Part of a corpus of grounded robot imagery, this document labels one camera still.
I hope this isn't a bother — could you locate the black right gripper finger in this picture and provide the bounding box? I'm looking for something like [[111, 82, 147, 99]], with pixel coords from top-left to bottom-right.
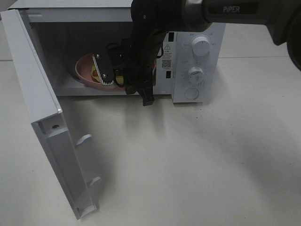
[[125, 85, 137, 95], [138, 85, 155, 106]]

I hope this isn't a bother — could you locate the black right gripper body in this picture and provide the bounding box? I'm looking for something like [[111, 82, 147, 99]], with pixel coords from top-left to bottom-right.
[[123, 0, 186, 89]]

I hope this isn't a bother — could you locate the white bread lettuce sandwich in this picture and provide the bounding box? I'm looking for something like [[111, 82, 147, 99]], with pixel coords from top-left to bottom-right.
[[91, 65, 124, 87]]

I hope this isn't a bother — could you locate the round white door button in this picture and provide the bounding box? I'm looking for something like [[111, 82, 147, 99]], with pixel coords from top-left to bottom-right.
[[185, 88, 199, 100]]

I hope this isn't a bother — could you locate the pink round plate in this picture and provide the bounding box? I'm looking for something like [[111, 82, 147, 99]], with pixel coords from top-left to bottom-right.
[[75, 53, 157, 91]]

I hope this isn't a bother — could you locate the white timer knob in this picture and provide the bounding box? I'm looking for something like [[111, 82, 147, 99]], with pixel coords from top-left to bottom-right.
[[188, 67, 204, 84]]

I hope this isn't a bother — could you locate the white microwave door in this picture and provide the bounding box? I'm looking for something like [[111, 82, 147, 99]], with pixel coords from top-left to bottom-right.
[[1, 9, 100, 219]]

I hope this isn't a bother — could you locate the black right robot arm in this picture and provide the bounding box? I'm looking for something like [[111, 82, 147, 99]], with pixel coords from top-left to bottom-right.
[[123, 0, 301, 106]]

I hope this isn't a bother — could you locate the white warning label sticker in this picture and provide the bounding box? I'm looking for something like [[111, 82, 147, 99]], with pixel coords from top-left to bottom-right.
[[161, 43, 174, 69]]

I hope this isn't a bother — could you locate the white microwave oven body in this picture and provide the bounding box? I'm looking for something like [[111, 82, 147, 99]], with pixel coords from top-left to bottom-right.
[[7, 0, 225, 103]]

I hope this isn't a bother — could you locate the upper white power knob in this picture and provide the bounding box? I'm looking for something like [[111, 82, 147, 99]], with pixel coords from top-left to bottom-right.
[[191, 35, 211, 57]]

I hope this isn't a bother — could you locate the glass microwave turntable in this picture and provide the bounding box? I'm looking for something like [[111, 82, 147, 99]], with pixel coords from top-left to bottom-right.
[[70, 73, 83, 83]]

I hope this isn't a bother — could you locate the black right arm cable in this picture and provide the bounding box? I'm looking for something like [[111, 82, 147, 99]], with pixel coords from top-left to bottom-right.
[[105, 39, 164, 88]]

